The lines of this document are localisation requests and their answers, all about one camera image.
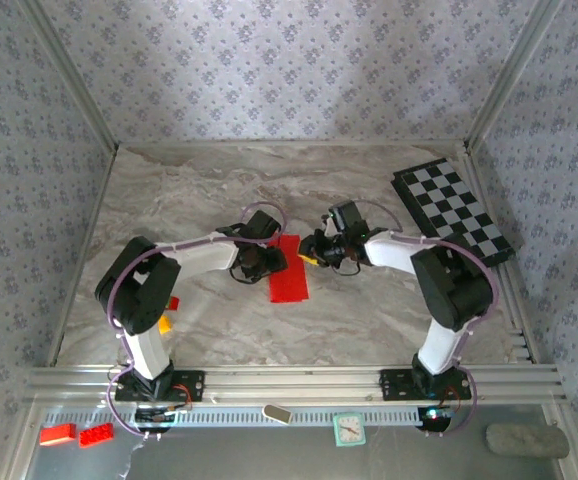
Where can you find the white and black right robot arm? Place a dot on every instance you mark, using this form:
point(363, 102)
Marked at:
point(394, 255)

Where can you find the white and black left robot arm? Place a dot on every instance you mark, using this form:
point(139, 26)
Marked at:
point(199, 257)

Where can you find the teal square clock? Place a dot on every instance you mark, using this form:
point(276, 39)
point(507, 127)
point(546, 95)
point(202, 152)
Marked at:
point(349, 429)

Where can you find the small red toy brick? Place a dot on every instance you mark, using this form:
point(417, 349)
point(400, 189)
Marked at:
point(175, 303)

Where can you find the yellow toy brick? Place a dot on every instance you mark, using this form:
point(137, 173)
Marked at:
point(165, 325)

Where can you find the black and grey chessboard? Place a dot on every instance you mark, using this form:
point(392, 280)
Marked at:
point(449, 210)

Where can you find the small grey white block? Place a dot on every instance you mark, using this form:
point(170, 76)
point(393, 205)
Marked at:
point(276, 414)

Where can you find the studded red toy brick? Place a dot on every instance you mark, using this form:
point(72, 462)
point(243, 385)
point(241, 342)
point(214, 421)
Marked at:
point(96, 435)

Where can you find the smooth red toy brick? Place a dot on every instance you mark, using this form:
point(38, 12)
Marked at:
point(58, 434)

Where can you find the grey stone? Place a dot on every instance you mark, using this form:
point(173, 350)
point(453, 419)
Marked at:
point(526, 441)

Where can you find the aluminium frame bar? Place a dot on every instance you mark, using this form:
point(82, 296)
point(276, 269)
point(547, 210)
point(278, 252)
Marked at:
point(519, 340)
point(510, 75)
point(67, 312)
point(294, 144)
point(73, 75)

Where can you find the wide aluminium mounting rail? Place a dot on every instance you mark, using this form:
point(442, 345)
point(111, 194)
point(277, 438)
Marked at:
point(294, 382)

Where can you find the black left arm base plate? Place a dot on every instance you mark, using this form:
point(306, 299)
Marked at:
point(191, 385)

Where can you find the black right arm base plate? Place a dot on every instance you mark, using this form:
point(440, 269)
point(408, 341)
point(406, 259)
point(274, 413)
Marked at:
point(394, 385)

